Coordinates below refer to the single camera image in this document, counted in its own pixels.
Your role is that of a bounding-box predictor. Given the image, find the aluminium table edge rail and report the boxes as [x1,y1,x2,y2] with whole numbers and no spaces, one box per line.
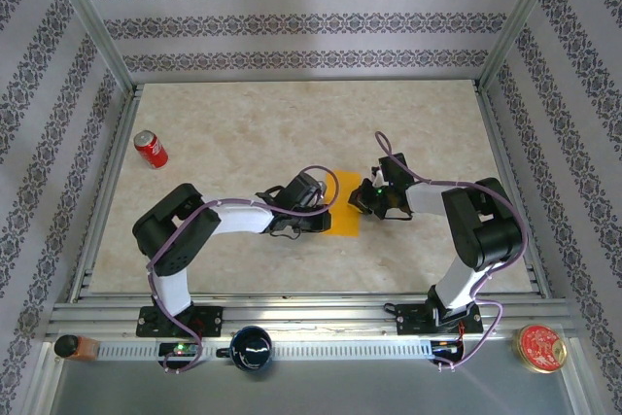
[46,294,579,342]

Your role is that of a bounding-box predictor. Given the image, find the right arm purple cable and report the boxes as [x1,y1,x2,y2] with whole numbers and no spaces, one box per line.
[374,131,530,372]

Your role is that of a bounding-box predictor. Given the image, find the aluminium side rail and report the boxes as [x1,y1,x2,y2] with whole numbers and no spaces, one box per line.
[473,82,554,299]
[70,84,145,303]

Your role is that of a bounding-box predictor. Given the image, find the red round tin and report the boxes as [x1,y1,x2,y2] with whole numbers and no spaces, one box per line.
[512,323,569,374]

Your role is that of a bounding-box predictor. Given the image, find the small circuit board green light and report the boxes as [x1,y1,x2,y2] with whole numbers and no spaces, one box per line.
[157,341,200,358]

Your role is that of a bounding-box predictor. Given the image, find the red soda can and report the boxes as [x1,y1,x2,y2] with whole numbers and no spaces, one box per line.
[133,129,170,171]

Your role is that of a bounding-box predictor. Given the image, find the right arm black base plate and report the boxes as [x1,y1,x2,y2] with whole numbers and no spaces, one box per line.
[394,302,485,337]

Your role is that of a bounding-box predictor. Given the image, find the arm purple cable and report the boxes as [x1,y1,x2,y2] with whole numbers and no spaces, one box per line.
[374,131,530,372]
[145,165,340,375]

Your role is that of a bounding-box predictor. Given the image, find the grey slotted cable duct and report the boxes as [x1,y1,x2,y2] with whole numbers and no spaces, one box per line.
[96,339,434,363]

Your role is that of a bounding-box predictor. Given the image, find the yellow square paper sheet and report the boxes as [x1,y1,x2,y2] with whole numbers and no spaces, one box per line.
[323,169,363,238]

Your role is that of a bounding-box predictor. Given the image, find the dark blue mug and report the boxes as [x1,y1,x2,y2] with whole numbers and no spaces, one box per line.
[216,325,274,371]

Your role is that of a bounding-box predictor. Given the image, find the aluminium frame post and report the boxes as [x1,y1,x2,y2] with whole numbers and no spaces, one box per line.
[477,0,570,93]
[43,0,138,95]

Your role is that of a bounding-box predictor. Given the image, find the small circuit board red wires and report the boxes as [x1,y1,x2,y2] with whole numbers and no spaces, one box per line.
[432,339,466,356]

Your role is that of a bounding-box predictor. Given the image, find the orange bottle with black cap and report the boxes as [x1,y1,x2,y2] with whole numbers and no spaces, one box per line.
[52,333,101,363]

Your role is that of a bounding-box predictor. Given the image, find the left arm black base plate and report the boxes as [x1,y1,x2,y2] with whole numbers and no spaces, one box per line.
[135,305,225,338]

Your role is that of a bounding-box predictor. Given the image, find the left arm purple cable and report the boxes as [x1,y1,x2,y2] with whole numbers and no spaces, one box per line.
[145,165,340,375]

